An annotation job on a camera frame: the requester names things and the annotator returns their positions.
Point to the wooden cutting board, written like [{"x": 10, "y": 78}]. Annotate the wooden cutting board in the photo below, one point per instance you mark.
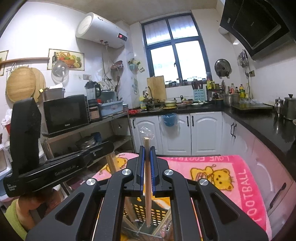
[{"x": 158, "y": 88}]

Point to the round bamboo board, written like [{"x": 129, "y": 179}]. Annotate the round bamboo board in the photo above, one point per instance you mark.
[{"x": 25, "y": 82}]

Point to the black microwave oven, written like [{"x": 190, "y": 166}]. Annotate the black microwave oven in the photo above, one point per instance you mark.
[{"x": 59, "y": 115}]

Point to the steel kettle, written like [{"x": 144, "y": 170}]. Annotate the steel kettle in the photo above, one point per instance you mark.
[{"x": 278, "y": 106}]

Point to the black blender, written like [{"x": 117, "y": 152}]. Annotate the black blender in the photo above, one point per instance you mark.
[{"x": 93, "y": 90}]

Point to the light blue knife block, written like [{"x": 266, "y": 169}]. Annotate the light blue knife block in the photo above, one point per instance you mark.
[{"x": 199, "y": 95}]

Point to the dark green utensil basket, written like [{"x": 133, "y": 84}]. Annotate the dark green utensil basket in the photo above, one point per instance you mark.
[{"x": 140, "y": 224}]

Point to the black range hood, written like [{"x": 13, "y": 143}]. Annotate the black range hood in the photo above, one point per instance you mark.
[{"x": 257, "y": 26}]

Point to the left hand on gripper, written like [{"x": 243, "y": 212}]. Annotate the left hand on gripper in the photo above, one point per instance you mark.
[{"x": 26, "y": 203}]

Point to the green sleeve forearm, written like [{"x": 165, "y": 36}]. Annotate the green sleeve forearm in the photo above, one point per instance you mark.
[{"x": 13, "y": 219}]

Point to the fruit picture on wall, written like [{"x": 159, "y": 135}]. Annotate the fruit picture on wall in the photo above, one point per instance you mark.
[{"x": 74, "y": 60}]

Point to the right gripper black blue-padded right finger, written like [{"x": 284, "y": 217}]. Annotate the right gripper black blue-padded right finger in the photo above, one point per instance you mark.
[{"x": 200, "y": 211}]

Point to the blue plastic bag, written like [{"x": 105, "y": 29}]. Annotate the blue plastic bag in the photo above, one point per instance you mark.
[{"x": 170, "y": 120}]

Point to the blue framed window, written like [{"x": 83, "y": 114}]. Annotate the blue framed window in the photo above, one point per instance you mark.
[{"x": 175, "y": 49}]

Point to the white water heater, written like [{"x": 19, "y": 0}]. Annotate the white water heater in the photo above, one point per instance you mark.
[{"x": 100, "y": 30}]

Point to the pink teddy bear blanket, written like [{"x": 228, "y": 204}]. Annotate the pink teddy bear blanket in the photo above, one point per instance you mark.
[{"x": 230, "y": 174}]

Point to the white plastic drawer unit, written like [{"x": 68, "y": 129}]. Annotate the white plastic drawer unit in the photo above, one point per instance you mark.
[{"x": 5, "y": 170}]

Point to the hanging pot lid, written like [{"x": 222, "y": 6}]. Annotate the hanging pot lid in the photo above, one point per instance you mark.
[{"x": 222, "y": 68}]

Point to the white lower kitchen cabinets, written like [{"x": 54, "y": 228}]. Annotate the white lower kitchen cabinets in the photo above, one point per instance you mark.
[{"x": 266, "y": 144}]

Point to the steel pot on shelf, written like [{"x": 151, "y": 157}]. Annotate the steel pot on shelf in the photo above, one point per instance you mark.
[{"x": 85, "y": 142}]

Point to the wooden chopsticks pair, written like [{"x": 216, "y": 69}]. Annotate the wooden chopsticks pair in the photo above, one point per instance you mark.
[{"x": 148, "y": 136}]

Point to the metal storage shelf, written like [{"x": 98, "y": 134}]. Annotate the metal storage shelf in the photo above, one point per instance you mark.
[{"x": 115, "y": 128}]

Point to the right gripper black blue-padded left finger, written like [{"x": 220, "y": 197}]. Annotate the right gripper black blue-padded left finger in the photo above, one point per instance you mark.
[{"x": 94, "y": 211}]

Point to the glass pot lid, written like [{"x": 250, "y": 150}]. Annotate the glass pot lid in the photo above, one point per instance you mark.
[{"x": 59, "y": 71}]

